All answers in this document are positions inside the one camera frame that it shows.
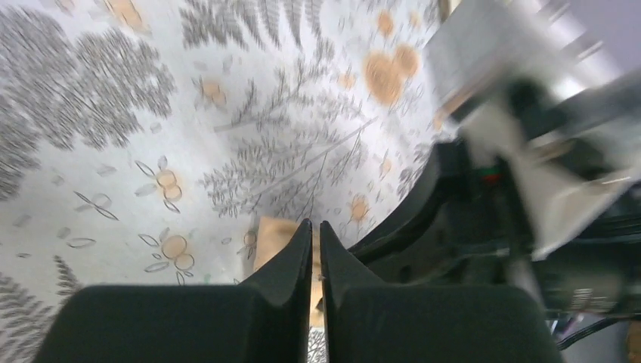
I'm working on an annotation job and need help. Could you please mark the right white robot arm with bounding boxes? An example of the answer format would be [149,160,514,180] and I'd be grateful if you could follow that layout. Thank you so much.
[426,1,640,260]

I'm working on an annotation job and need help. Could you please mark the beige cloth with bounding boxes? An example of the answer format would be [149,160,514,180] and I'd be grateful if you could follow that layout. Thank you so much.
[253,217,324,328]

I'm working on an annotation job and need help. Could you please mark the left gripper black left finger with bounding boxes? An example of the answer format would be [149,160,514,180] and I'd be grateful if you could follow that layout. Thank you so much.
[240,219,313,362]

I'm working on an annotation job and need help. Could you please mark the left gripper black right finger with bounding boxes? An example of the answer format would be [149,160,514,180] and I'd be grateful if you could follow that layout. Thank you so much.
[320,221,384,362]

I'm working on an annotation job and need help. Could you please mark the floral patterned table mat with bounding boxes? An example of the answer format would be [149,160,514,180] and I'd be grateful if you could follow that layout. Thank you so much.
[1,1,442,362]

